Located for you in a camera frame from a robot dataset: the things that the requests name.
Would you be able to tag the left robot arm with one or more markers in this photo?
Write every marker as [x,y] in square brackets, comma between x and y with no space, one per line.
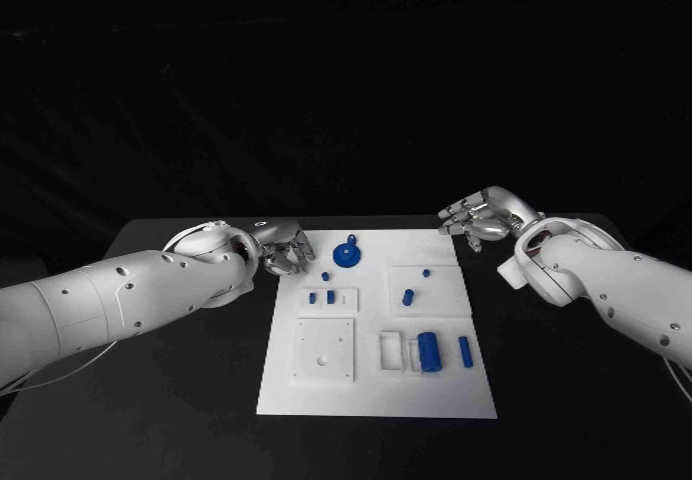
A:
[109,300]

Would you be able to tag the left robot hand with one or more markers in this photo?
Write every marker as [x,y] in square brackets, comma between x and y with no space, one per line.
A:
[279,230]

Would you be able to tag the tall blue peg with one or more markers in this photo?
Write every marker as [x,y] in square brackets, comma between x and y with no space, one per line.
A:
[409,298]

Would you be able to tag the thick blue cylinder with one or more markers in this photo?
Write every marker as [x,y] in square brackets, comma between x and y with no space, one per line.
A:
[429,352]

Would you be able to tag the white task board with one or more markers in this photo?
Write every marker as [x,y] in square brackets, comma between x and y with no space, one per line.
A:
[378,393]

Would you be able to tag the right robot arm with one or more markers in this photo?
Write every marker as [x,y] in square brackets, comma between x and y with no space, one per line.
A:
[622,292]

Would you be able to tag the thin blue cylinder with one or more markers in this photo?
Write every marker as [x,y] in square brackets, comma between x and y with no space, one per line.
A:
[465,351]

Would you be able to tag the blue gear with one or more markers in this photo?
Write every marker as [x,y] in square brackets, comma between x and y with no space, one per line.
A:
[347,257]

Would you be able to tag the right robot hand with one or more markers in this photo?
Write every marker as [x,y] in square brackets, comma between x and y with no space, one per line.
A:
[505,204]

